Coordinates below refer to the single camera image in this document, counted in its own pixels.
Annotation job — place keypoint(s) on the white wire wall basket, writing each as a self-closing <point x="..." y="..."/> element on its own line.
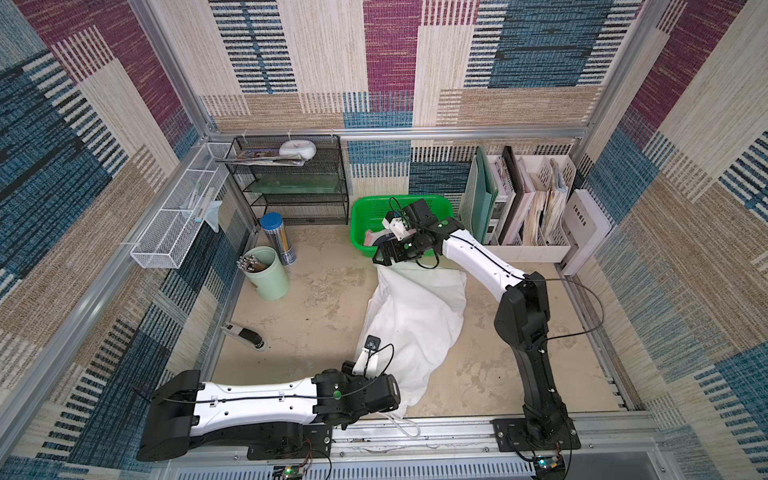
<point x="190" y="204"/>

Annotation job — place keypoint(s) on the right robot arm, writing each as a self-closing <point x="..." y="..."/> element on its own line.
<point x="521" y="321"/>

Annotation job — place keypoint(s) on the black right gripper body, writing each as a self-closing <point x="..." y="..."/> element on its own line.
<point x="391" y="249"/>

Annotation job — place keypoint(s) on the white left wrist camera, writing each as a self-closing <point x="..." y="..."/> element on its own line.
<point x="367" y="362"/>

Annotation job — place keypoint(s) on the black handheld tool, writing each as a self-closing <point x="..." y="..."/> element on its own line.
<point x="245" y="335"/>

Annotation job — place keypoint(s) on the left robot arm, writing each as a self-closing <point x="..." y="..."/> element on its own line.
<point x="274" y="421"/>

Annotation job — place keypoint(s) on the white plastic file organizer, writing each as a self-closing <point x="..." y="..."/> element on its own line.
<point x="526" y="220"/>

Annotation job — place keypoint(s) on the blue lid cylindrical can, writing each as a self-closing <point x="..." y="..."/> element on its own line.
<point x="273" y="225"/>

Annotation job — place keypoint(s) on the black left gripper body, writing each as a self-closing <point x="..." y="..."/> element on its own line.
<point x="349" y="377"/>

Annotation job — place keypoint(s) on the pink shark print shorts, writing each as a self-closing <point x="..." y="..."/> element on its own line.
<point x="371" y="238"/>

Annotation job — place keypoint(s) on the green plastic basket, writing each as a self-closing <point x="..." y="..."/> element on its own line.
<point x="367" y="214"/>

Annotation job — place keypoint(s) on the green folder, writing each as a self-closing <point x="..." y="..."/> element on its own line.
<point x="477" y="202"/>

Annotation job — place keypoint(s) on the black wire shelf rack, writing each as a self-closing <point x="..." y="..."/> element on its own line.
<point x="313" y="192"/>

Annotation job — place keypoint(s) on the white shirt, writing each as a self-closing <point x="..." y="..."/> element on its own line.
<point x="418" y="314"/>

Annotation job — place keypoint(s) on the white round object on shelf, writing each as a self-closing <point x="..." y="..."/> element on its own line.
<point x="298" y="149"/>

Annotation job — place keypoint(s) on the light green cup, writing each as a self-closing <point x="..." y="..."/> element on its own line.
<point x="263" y="268"/>

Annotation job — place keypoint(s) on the grey Inedia magazine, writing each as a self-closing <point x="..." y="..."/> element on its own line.
<point x="586" y="227"/>

